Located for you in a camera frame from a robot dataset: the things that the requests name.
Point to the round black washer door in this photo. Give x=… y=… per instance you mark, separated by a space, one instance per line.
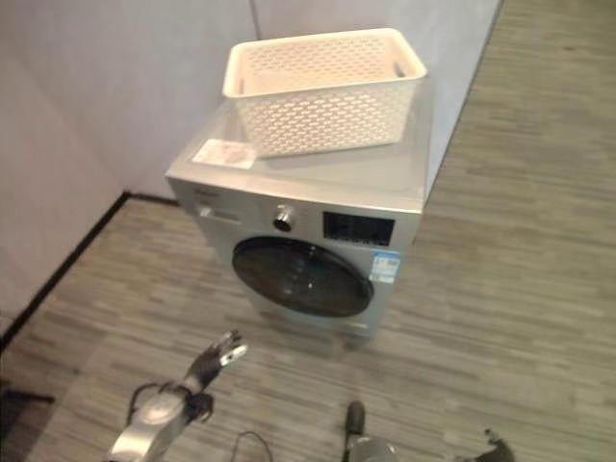
x=300 y=275

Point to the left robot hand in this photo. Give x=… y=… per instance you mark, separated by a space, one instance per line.
x=215 y=361

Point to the white instruction sticker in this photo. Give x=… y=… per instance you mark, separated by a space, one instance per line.
x=224 y=153

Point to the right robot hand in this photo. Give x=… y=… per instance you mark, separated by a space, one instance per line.
x=498 y=445

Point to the white perforated laundry basket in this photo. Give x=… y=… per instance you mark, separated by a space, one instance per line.
x=308 y=91

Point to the silver washer control knob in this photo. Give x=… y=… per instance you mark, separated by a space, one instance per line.
x=283 y=216

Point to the silver front-load washing machine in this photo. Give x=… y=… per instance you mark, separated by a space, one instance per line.
x=308 y=202

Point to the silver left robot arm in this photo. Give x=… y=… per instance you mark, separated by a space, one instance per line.
x=149 y=421

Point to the blue energy label sticker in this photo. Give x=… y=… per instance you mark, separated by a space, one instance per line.
x=386 y=268

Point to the black washer display panel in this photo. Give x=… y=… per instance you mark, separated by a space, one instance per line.
x=358 y=228

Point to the washer detergent drawer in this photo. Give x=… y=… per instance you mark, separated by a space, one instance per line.
x=219 y=212

